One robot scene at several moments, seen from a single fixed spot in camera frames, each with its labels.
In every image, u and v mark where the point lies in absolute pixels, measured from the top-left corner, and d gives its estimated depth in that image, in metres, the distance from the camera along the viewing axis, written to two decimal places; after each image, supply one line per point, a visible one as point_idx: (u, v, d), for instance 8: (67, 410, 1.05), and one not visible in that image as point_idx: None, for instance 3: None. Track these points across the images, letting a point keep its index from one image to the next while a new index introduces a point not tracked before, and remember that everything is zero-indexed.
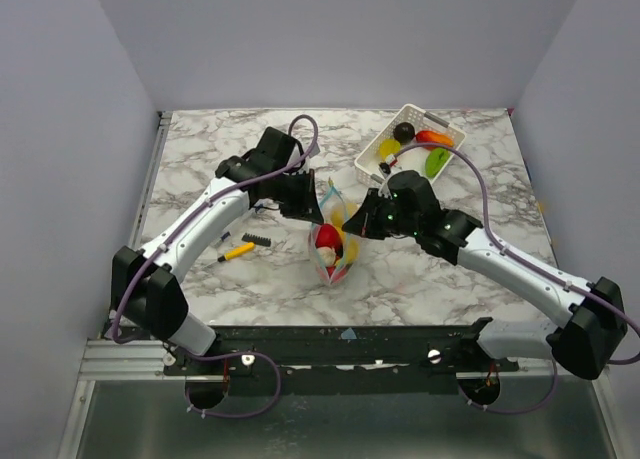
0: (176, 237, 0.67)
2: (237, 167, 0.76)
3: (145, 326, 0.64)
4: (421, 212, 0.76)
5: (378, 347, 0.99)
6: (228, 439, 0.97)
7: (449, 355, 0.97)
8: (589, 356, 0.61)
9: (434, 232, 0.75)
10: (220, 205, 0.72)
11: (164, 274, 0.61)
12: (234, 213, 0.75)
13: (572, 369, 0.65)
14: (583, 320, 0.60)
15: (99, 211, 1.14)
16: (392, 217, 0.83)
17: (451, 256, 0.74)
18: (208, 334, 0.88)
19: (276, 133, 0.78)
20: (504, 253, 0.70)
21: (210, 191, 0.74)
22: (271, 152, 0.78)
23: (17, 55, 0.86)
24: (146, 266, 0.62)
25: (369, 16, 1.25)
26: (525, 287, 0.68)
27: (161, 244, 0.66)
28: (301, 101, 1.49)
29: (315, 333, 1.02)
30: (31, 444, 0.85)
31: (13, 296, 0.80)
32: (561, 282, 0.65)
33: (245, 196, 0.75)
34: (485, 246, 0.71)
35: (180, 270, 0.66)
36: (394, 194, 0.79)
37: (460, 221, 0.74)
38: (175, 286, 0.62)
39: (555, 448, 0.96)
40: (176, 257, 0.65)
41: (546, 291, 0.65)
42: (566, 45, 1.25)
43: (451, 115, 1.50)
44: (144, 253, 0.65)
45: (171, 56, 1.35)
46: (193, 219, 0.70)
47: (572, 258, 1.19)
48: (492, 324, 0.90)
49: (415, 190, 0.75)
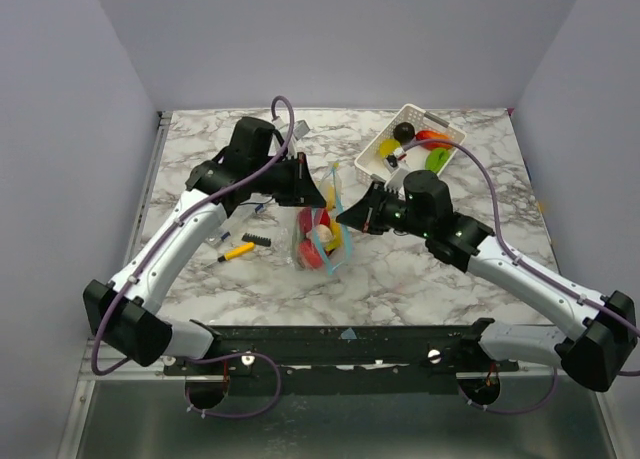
0: (147, 265, 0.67)
2: (210, 175, 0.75)
3: (127, 354, 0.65)
4: (435, 217, 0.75)
5: (378, 347, 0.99)
6: (228, 439, 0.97)
7: (449, 355, 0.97)
8: (599, 369, 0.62)
9: (445, 238, 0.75)
10: (191, 224, 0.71)
11: (136, 310, 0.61)
12: (208, 228, 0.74)
13: (580, 381, 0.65)
14: (597, 334, 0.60)
15: (99, 211, 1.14)
16: (399, 215, 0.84)
17: (460, 263, 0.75)
18: (206, 336, 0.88)
19: (249, 129, 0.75)
20: (517, 263, 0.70)
21: (180, 208, 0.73)
22: (246, 152, 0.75)
23: (16, 54, 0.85)
24: (118, 299, 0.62)
25: (369, 16, 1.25)
26: (537, 300, 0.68)
27: (131, 275, 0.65)
28: (301, 101, 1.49)
29: (314, 333, 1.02)
30: (30, 444, 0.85)
31: (13, 296, 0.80)
32: (575, 295, 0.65)
33: (218, 208, 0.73)
34: (497, 255, 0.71)
35: (154, 299, 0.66)
36: (408, 196, 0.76)
37: (471, 228, 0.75)
38: (149, 318, 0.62)
39: (555, 448, 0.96)
40: (147, 287, 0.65)
41: (559, 304, 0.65)
42: (567, 45, 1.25)
43: (451, 115, 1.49)
44: (115, 285, 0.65)
45: (171, 56, 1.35)
46: (163, 244, 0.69)
47: (573, 258, 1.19)
48: (494, 325, 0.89)
49: (433, 196, 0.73)
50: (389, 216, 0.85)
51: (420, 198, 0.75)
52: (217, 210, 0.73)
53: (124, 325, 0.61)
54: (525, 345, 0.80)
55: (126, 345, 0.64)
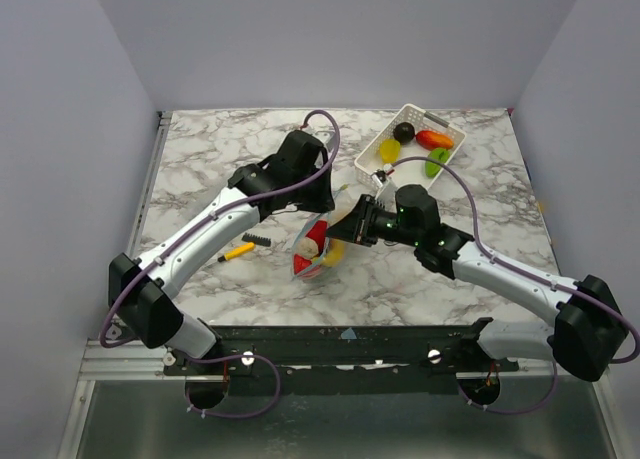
0: (175, 250, 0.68)
2: (253, 178, 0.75)
3: (136, 333, 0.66)
4: (424, 229, 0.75)
5: (378, 347, 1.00)
6: (228, 439, 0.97)
7: (449, 355, 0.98)
8: (582, 351, 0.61)
9: (432, 248, 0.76)
10: (226, 219, 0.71)
11: (155, 289, 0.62)
12: (240, 227, 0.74)
13: (576, 371, 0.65)
14: (570, 315, 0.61)
15: (99, 211, 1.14)
16: (390, 225, 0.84)
17: (447, 270, 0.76)
18: (209, 337, 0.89)
19: (299, 143, 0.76)
20: (494, 261, 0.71)
21: (219, 201, 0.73)
22: (292, 162, 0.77)
23: (17, 55, 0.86)
24: (141, 277, 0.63)
25: (368, 16, 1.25)
26: (515, 291, 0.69)
27: (158, 256, 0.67)
28: (301, 101, 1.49)
29: (314, 333, 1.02)
30: (31, 443, 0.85)
31: (12, 295, 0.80)
32: (548, 282, 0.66)
33: (253, 211, 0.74)
34: (475, 256, 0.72)
35: (173, 284, 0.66)
36: (400, 209, 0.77)
37: (454, 239, 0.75)
38: (166, 301, 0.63)
39: (555, 448, 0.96)
40: (169, 271, 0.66)
41: (534, 293, 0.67)
42: (567, 45, 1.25)
43: (451, 115, 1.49)
44: (141, 263, 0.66)
45: (171, 55, 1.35)
46: (195, 231, 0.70)
47: (573, 257, 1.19)
48: (492, 323, 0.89)
49: (423, 209, 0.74)
50: (380, 226, 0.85)
51: (411, 211, 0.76)
52: (251, 212, 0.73)
53: (141, 304, 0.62)
54: (522, 342, 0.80)
55: (137, 323, 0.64)
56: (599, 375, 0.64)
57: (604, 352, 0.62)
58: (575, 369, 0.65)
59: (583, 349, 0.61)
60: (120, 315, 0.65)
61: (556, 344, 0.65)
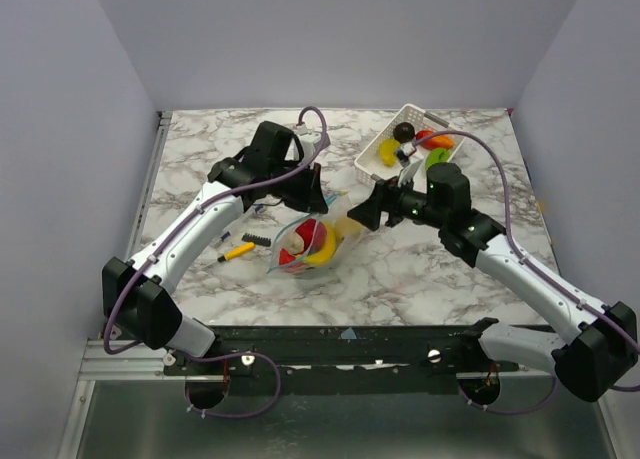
0: (167, 246, 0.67)
2: (231, 170, 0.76)
3: (137, 336, 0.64)
4: (452, 209, 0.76)
5: (378, 347, 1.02)
6: (228, 439, 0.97)
7: (449, 355, 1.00)
8: (589, 373, 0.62)
9: (458, 232, 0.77)
10: (212, 211, 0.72)
11: (155, 287, 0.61)
12: (226, 219, 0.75)
13: (574, 386, 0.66)
14: (590, 339, 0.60)
15: (99, 211, 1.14)
16: (417, 210, 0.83)
17: (469, 257, 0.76)
18: (207, 336, 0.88)
19: (271, 131, 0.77)
20: (522, 263, 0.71)
21: (202, 196, 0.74)
22: (266, 152, 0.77)
23: (17, 55, 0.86)
24: (138, 276, 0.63)
25: (368, 16, 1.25)
26: (535, 298, 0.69)
27: (151, 254, 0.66)
28: (301, 101, 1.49)
29: (315, 333, 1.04)
30: (30, 443, 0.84)
31: (12, 295, 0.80)
32: (576, 299, 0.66)
33: (238, 201, 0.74)
34: (504, 252, 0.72)
35: (171, 280, 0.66)
36: (431, 186, 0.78)
37: (484, 225, 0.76)
38: (166, 297, 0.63)
39: (555, 449, 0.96)
40: (166, 268, 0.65)
41: (558, 306, 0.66)
42: (567, 44, 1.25)
43: (451, 115, 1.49)
44: (134, 264, 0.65)
45: (171, 55, 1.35)
46: (185, 226, 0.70)
47: (573, 258, 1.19)
48: (496, 326, 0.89)
49: (453, 187, 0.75)
50: (407, 210, 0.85)
51: (441, 188, 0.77)
52: (236, 203, 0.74)
53: (141, 304, 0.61)
54: (524, 348, 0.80)
55: (137, 326, 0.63)
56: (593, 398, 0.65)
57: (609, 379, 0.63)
58: (573, 387, 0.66)
59: (591, 372, 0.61)
60: (119, 321, 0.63)
61: (563, 357, 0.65)
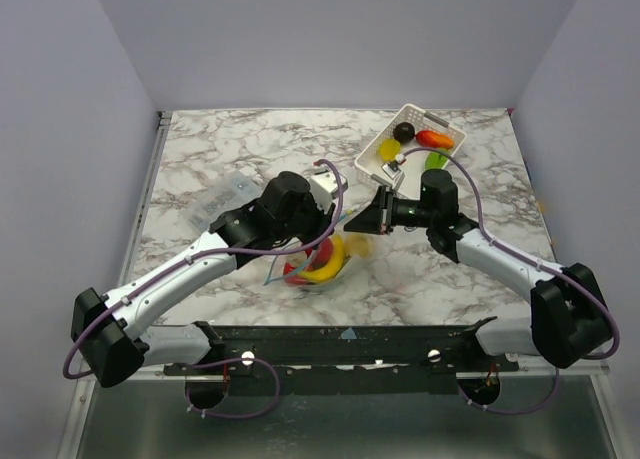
0: (144, 290, 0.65)
2: (235, 225, 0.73)
3: (92, 369, 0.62)
4: (439, 211, 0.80)
5: (378, 347, 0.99)
6: (228, 439, 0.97)
7: (449, 355, 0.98)
8: (553, 329, 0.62)
9: (441, 230, 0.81)
10: (201, 264, 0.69)
11: (117, 331, 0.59)
12: (216, 272, 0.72)
13: (550, 355, 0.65)
14: (545, 291, 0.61)
15: (99, 210, 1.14)
16: (412, 212, 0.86)
17: (452, 253, 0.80)
18: (201, 346, 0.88)
19: (280, 190, 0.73)
20: (492, 244, 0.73)
21: (196, 246, 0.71)
22: (274, 210, 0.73)
23: (17, 54, 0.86)
24: (104, 316, 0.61)
25: (369, 15, 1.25)
26: (503, 271, 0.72)
27: (124, 296, 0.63)
28: (301, 102, 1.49)
29: (315, 333, 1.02)
30: (30, 443, 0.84)
31: (12, 295, 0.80)
32: (534, 262, 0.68)
33: (230, 258, 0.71)
34: (477, 239, 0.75)
35: (137, 326, 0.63)
36: (424, 188, 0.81)
37: (464, 226, 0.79)
38: (128, 345, 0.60)
39: (556, 449, 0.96)
40: (135, 314, 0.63)
41: (520, 272, 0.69)
42: (568, 43, 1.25)
43: (450, 115, 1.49)
44: (107, 300, 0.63)
45: (171, 55, 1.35)
46: (167, 273, 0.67)
47: (574, 257, 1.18)
48: (494, 320, 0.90)
49: (444, 190, 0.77)
50: (402, 215, 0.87)
51: (432, 192, 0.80)
52: (228, 260, 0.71)
53: (101, 346, 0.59)
54: (517, 334, 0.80)
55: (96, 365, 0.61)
56: (568, 364, 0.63)
57: (581, 340, 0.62)
58: (550, 355, 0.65)
59: (554, 327, 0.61)
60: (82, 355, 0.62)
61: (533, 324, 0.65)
